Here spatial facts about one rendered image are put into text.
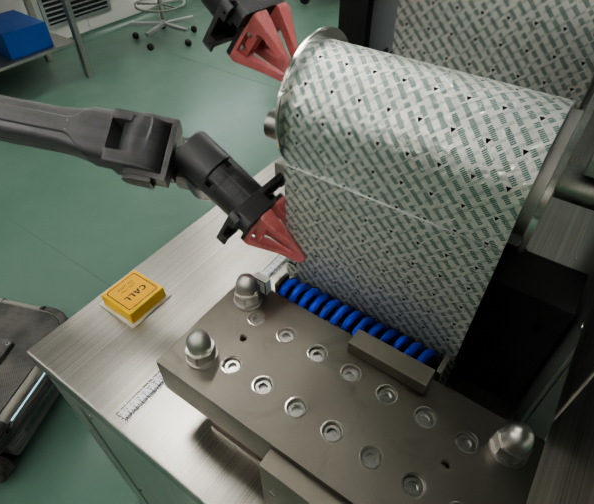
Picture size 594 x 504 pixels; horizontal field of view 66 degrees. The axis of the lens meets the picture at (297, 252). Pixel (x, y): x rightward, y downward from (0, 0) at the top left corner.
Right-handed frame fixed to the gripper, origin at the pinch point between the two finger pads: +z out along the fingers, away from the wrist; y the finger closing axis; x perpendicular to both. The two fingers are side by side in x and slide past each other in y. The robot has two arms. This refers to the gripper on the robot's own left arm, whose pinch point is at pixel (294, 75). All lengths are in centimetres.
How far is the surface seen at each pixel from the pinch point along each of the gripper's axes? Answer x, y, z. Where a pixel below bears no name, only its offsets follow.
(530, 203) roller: 16.1, 7.0, 23.6
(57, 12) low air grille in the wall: -280, -168, -232
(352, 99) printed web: 8.8, 6.6, 7.6
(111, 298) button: -40.0, 19.5, 3.8
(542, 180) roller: 17.7, 6.5, 22.5
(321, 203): -1.8, 7.7, 13.1
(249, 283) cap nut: -13.5, 14.1, 15.1
